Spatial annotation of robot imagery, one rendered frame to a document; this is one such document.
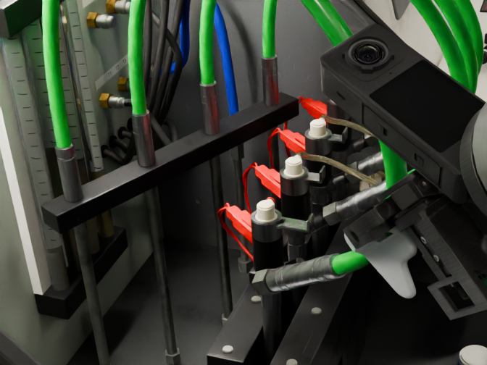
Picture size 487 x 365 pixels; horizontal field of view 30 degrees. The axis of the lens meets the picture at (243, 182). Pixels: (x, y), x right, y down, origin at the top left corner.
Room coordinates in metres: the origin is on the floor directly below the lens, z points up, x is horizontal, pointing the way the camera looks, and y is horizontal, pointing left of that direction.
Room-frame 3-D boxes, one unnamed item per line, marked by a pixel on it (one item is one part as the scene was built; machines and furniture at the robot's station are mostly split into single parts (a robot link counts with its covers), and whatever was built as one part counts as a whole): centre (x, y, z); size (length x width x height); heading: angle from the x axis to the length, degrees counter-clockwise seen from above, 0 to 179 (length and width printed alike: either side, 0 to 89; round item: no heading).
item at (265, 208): (0.68, -0.02, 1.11); 0.02 x 0.02 x 0.03
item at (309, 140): (0.82, -0.09, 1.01); 0.05 x 0.03 x 0.21; 67
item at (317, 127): (0.83, -0.08, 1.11); 0.02 x 0.02 x 0.03
